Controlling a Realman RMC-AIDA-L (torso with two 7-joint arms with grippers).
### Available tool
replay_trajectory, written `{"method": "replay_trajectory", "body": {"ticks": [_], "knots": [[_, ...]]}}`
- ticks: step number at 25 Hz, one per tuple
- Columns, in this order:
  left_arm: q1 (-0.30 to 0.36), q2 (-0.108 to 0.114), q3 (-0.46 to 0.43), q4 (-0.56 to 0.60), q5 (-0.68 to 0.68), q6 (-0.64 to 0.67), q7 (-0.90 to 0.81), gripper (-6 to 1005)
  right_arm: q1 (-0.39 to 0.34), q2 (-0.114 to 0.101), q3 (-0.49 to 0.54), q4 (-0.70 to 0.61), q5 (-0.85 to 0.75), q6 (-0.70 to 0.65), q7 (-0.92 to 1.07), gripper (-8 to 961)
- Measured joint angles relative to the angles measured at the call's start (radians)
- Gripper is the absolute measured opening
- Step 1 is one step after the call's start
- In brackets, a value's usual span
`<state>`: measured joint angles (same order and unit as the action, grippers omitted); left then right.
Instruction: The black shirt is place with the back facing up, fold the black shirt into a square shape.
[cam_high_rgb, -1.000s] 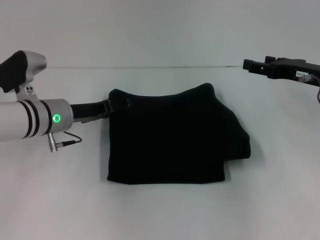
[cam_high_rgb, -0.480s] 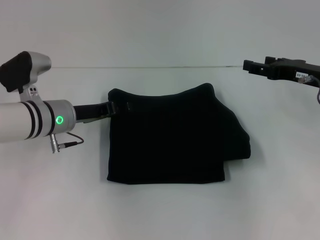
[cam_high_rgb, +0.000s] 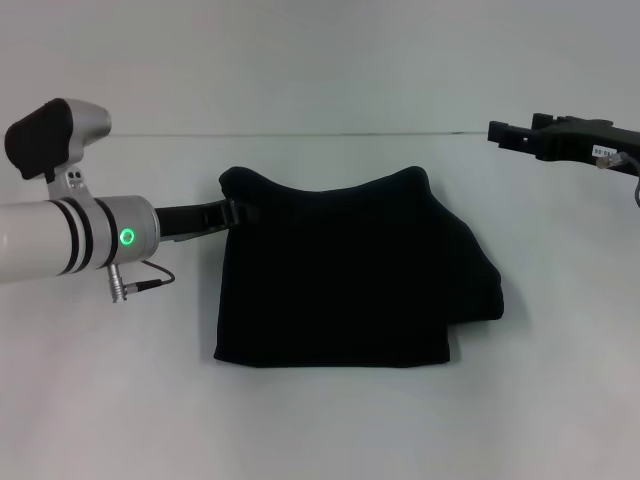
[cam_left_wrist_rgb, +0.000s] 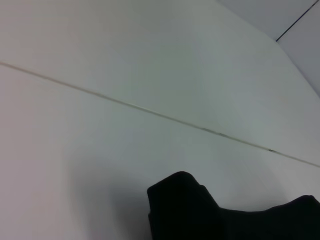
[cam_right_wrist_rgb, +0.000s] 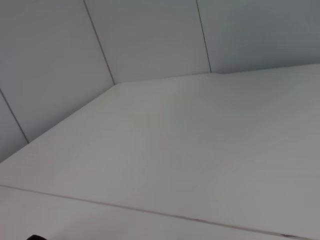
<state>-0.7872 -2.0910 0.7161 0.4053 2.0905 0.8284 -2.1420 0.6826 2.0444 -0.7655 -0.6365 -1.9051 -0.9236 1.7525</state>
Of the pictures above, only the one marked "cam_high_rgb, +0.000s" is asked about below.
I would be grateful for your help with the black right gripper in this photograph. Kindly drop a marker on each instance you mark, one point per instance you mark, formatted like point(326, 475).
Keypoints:
point(575, 142)

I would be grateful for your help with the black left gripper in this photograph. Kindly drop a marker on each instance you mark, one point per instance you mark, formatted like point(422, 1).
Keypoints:
point(195, 220)

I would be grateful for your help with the small silver right gripper plug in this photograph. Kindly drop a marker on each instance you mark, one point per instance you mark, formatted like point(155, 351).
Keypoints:
point(610, 160)

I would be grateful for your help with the black t-shirt with FREE print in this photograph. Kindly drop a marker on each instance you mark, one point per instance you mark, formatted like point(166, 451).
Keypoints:
point(350, 280)

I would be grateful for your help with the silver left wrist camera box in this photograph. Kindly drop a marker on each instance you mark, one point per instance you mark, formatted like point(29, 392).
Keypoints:
point(50, 140)

